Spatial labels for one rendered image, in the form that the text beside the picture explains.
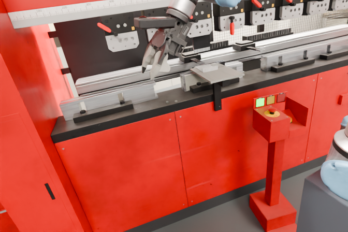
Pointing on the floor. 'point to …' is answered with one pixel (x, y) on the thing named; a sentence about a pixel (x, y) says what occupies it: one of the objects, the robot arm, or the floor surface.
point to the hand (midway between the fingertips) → (146, 72)
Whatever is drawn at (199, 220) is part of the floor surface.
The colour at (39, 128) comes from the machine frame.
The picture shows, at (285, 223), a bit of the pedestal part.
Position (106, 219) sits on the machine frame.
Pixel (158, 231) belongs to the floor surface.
